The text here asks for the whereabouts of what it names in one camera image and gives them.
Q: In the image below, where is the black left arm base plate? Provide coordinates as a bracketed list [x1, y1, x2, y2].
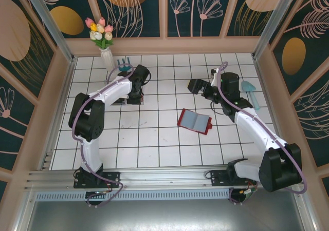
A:
[73, 171, 121, 189]

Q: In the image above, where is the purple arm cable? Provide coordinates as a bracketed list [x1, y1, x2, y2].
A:
[211, 61, 308, 206]
[71, 63, 135, 208]

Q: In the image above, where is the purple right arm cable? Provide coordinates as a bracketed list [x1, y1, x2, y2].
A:
[211, 61, 308, 206]

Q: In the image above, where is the thin black camera cable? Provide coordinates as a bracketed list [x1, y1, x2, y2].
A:
[140, 71, 153, 86]
[209, 101, 227, 116]

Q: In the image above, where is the clear acrylic card organizer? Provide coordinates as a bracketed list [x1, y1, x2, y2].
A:
[105, 79, 146, 107]

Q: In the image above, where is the white ribbed vase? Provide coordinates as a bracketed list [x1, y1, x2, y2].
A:
[99, 48, 117, 73]

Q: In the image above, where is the artificial tulip bouquet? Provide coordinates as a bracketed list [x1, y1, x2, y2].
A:
[85, 17, 115, 51]

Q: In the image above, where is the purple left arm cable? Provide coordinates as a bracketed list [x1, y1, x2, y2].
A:
[71, 63, 135, 208]

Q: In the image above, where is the teal garden fork wooden handle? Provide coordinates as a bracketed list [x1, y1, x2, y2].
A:
[116, 57, 132, 72]

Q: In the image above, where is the grey metal sheet panel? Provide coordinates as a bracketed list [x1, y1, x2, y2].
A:
[24, 200, 313, 231]

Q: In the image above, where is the aluminium frame post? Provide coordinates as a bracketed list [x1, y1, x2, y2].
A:
[251, 0, 309, 60]
[22, 0, 78, 64]

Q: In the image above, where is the thin black left camera cable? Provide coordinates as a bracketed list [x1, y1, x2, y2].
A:
[140, 71, 153, 86]

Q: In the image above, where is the black credit card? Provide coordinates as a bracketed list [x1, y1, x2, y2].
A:
[187, 79, 206, 95]

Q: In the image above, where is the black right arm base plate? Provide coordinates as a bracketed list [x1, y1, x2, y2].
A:
[209, 168, 258, 188]

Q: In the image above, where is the green circuit board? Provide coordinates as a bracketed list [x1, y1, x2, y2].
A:
[243, 186, 258, 200]

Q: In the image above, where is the thin black right camera cable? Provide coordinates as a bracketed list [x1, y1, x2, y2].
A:
[209, 101, 227, 116]

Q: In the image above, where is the aluminium mounting rail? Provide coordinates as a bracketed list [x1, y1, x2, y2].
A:
[24, 167, 306, 194]

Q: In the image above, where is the red card holder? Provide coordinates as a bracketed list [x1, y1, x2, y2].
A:
[176, 108, 213, 135]

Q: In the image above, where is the teal plastic trowel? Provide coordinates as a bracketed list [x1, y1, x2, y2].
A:
[241, 81, 261, 110]

